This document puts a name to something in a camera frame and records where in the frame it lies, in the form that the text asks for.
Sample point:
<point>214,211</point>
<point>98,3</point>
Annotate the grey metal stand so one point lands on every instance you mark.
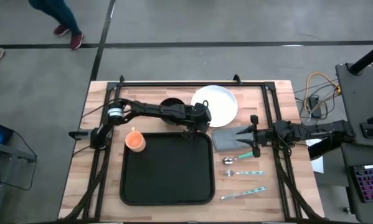
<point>5,154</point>

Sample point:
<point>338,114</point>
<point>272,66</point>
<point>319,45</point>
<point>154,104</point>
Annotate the grey cloth napkin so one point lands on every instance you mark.
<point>226,140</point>

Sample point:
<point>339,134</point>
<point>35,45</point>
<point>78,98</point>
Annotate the orange cup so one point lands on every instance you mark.
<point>135,141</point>

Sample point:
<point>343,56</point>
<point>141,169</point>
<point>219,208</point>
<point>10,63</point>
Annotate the black power adapter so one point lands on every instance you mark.
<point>314,104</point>

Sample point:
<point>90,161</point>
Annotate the white plate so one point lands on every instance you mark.
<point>220,102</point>

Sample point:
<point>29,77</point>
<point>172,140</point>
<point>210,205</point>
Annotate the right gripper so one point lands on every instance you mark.
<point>262,137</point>

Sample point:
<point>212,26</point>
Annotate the black aluminium rig frame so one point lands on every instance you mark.
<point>192,84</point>

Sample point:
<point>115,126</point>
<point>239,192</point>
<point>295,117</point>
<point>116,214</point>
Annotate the grey cart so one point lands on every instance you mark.
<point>360,93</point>

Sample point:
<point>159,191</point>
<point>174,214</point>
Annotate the white paper sheet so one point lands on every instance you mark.
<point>317,165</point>

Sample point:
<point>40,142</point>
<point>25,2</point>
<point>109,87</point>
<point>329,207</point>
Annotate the black plastic tray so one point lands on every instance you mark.
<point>167,171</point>

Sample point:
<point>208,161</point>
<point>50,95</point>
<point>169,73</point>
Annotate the person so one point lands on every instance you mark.
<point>60,12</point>

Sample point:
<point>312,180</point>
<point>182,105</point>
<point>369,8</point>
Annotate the black bowl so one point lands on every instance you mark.
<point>170,102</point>

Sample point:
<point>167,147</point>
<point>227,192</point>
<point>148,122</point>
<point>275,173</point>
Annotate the grey desk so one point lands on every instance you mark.
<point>348,186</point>

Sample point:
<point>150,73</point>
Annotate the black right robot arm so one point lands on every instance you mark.
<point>323,130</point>

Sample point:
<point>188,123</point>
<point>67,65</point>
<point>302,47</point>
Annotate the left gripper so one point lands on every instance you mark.
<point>201,119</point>

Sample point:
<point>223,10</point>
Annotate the backlit keyboard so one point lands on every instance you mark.
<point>371,182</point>

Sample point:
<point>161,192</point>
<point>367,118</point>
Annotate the black pole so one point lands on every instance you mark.
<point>368,57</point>

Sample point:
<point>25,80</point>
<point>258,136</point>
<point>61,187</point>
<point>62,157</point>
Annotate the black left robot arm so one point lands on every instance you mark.
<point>149,109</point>

